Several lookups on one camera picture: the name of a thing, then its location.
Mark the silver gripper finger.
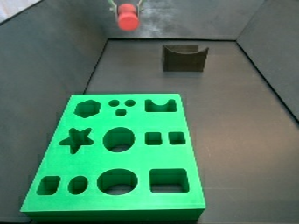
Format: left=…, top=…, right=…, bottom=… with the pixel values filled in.
left=106, top=0, right=117, bottom=12
left=134, top=0, right=144, bottom=12

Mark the red oval cylinder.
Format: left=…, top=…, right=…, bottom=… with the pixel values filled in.
left=116, top=3, right=138, bottom=32

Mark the black cradle fixture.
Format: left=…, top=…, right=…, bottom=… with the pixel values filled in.
left=162, top=45, right=209, bottom=72

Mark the green shape sorter block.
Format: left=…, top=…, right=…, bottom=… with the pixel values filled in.
left=21, top=94, right=205, bottom=222

